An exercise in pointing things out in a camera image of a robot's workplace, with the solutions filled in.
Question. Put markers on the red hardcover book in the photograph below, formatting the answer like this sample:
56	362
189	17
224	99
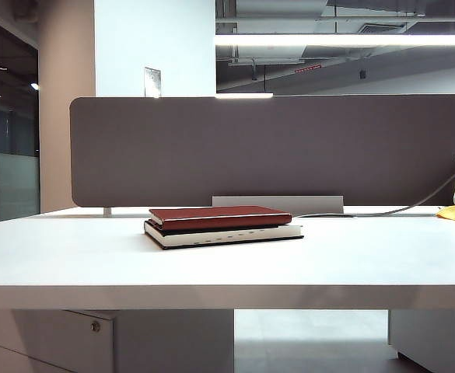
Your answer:
219	217

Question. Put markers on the black hardcover book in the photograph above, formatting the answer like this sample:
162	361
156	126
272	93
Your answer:
231	237

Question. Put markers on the grey fabric desk partition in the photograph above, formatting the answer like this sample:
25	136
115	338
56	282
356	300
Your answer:
250	155

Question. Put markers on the short ceiling light strip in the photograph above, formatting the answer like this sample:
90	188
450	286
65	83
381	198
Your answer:
242	95

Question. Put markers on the red ceiling sign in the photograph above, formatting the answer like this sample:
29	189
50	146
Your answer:
308	68

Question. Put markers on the white drawer cabinet with lock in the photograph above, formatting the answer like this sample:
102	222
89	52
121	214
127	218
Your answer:
153	342

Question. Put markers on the long ceiling light strip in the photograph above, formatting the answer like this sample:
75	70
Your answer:
328	40

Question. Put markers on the round metal drawer lock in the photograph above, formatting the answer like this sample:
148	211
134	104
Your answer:
95	326

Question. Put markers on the ceiling air vent grille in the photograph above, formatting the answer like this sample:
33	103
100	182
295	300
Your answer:
382	27

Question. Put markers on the plain white cabinet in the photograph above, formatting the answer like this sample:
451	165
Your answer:
437	334

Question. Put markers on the small metal partition bracket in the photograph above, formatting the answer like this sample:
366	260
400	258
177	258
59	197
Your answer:
107	211

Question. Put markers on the silver metal wall plate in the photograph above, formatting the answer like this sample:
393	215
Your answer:
152	81

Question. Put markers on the small black wall sensor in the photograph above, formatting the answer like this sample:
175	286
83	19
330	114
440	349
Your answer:
362	74

